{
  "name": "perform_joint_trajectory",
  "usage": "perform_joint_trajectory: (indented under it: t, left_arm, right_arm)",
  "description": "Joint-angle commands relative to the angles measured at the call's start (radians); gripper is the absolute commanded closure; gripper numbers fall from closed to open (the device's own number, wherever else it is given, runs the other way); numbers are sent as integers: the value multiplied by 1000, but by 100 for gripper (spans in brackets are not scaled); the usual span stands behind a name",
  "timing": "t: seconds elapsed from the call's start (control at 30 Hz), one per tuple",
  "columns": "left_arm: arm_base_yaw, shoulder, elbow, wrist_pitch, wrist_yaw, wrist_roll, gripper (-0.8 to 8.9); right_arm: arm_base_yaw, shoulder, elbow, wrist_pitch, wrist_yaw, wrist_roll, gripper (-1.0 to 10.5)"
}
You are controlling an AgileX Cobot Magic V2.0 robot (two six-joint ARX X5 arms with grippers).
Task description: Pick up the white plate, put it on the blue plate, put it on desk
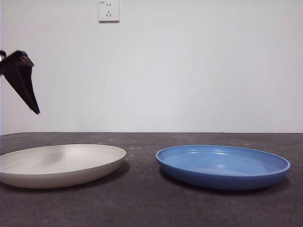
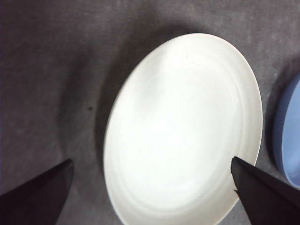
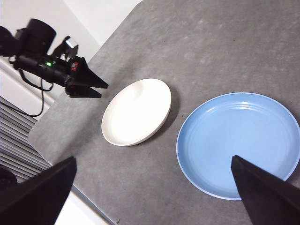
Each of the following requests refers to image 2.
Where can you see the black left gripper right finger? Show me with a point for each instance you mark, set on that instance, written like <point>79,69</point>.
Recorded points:
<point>269,199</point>

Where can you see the blue plate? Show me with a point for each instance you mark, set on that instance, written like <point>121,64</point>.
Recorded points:
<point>293,140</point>

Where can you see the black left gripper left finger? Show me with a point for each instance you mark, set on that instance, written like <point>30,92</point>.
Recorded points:
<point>35,201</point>

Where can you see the white plate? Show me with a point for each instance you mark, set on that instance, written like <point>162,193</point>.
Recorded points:
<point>178,131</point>

